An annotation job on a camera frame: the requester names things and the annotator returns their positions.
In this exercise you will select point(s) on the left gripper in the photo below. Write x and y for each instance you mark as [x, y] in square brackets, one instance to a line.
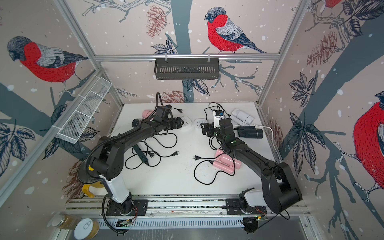
[179, 122]

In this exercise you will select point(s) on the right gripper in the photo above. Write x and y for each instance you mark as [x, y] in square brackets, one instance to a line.
[205, 130]

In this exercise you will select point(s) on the pink blow dryer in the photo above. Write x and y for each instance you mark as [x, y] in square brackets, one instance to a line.
[225, 163]
[147, 114]

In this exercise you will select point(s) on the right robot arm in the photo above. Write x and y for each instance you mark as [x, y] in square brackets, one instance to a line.
[279, 187]

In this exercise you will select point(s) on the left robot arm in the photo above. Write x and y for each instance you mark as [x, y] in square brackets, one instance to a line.
[106, 160]

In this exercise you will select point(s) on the white folded blow dryer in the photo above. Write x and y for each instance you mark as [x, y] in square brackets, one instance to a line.
[240, 117]

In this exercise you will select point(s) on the pink folded blow dryer front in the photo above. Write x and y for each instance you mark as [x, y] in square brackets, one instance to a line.
[225, 163]

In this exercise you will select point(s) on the dark blow dryer right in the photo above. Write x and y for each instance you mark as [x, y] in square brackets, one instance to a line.
[249, 132]

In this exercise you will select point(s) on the dark folded blow dryer left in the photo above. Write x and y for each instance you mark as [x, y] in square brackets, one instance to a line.
[137, 123]

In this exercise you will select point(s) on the yellow pot with lid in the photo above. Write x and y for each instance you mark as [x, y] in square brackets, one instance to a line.
[90, 186]

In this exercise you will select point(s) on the tin can with lid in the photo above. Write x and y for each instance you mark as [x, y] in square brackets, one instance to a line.
[86, 229]

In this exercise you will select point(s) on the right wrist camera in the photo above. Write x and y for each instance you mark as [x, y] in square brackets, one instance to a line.
[218, 115]

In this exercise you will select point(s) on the black metal wall shelf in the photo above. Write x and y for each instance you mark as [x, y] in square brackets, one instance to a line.
[187, 69]

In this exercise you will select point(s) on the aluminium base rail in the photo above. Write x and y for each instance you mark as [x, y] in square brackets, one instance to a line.
[161, 206]

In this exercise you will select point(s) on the white wire mesh basket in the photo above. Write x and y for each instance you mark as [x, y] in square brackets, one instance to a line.
[80, 117]

